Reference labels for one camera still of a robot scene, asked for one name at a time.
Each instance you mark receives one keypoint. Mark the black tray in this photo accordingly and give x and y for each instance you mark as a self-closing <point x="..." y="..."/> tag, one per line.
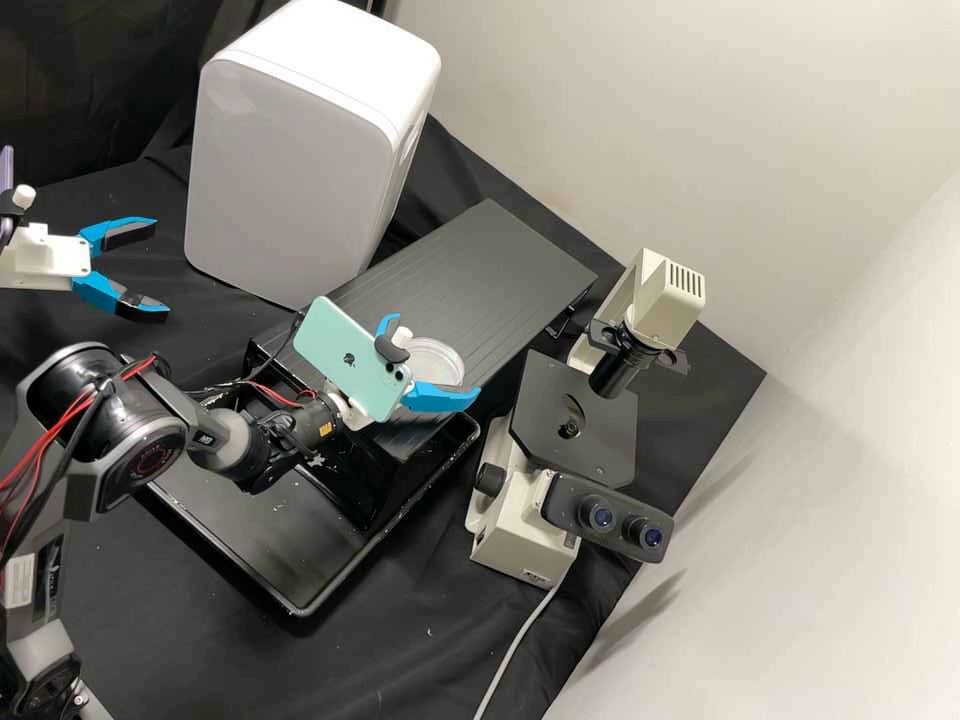
<point x="300" y="555"/>

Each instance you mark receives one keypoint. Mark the white box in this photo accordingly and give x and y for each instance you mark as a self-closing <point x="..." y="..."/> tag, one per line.
<point x="300" y="150"/>

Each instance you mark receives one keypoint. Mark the cream microscope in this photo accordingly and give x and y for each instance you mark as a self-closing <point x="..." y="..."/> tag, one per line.
<point x="517" y="517"/>

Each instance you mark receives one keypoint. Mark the right wrist camera phone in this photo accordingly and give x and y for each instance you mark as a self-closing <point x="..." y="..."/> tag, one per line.
<point x="337" y="352"/>

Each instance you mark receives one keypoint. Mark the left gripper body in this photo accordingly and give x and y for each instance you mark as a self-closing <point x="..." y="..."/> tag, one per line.
<point x="41" y="259"/>

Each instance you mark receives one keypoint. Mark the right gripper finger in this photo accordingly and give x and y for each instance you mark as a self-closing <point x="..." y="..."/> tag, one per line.
<point x="446" y="399"/>
<point x="381" y="326"/>

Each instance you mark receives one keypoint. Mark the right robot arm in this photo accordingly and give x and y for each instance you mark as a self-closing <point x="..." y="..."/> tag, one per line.
<point x="112" y="424"/>

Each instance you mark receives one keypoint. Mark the black platform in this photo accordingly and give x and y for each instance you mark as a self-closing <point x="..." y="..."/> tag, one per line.
<point x="480" y="285"/>

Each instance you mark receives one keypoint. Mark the petri dish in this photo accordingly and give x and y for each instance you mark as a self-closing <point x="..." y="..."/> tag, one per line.
<point x="439" y="364"/>

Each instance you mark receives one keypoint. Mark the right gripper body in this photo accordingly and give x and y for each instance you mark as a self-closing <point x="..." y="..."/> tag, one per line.
<point x="356" y="416"/>

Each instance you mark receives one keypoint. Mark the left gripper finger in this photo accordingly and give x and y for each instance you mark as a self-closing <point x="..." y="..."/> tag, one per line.
<point x="112" y="294"/>
<point x="112" y="234"/>

